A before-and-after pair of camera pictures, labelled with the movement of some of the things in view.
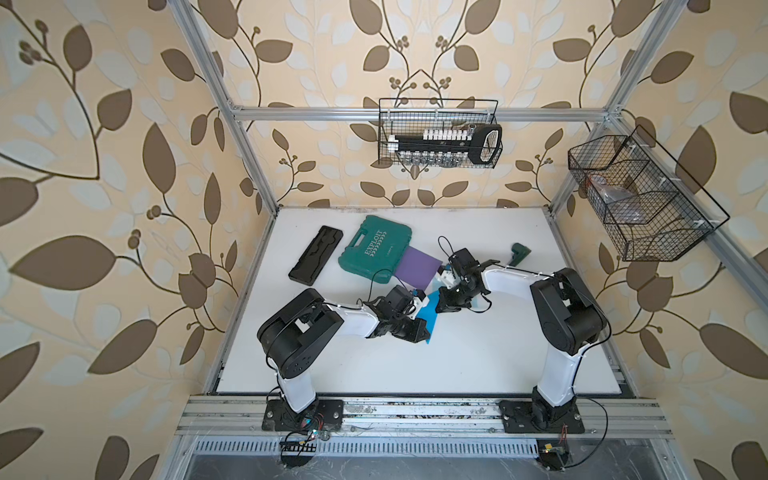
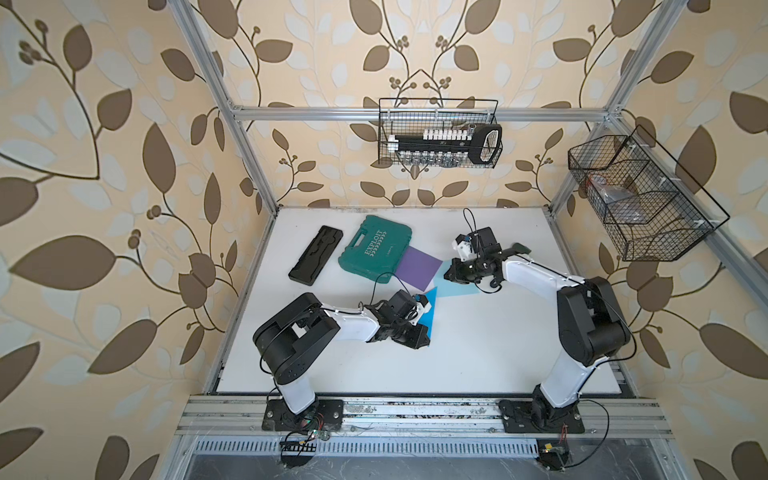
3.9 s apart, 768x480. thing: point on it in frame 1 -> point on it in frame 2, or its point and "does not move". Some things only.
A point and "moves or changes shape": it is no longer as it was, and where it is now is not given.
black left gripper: (416, 335) does not move
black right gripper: (446, 304) -> (456, 273)
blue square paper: (429, 313) does not move
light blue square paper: (478, 303) moves or changes shape
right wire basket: (654, 208) does not move
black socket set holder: (480, 145) does not move
